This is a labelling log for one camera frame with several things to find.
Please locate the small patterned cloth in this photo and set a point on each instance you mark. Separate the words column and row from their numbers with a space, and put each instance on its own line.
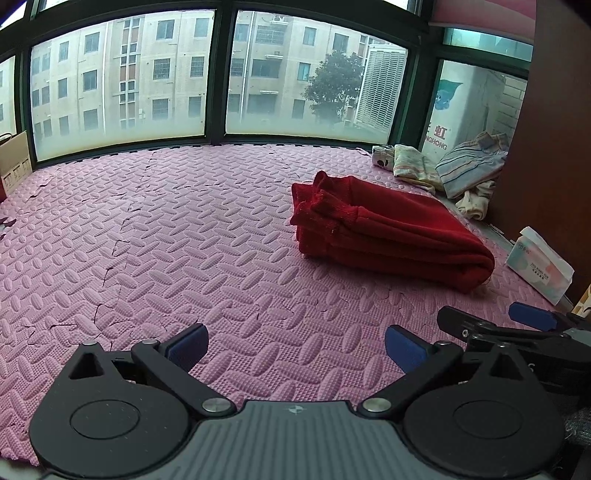
column 383, row 157

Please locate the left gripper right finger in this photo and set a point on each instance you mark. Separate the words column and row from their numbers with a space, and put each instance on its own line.
column 425, row 367

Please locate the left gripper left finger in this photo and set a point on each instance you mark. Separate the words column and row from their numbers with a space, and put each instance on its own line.
column 167, row 366

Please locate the red embroidered pants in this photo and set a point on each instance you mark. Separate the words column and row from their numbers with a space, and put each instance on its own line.
column 361, row 225

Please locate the striped folded cloth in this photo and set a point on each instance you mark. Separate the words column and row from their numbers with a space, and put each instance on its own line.
column 472, row 163

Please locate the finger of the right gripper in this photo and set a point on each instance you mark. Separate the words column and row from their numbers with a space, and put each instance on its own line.
column 467, row 327
column 543, row 320

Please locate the tissue pack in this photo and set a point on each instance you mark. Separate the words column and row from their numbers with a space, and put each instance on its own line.
column 536, row 262

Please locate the pink foam floor mat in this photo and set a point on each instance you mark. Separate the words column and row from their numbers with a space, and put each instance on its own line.
column 141, row 245

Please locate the brown cardboard box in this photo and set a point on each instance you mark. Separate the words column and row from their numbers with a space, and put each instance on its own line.
column 15, row 163

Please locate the cream floral folded cloth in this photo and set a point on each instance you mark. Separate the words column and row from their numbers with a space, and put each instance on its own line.
column 412, row 166

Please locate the beige crumpled cloth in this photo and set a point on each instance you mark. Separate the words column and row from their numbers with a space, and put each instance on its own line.
column 475, row 202

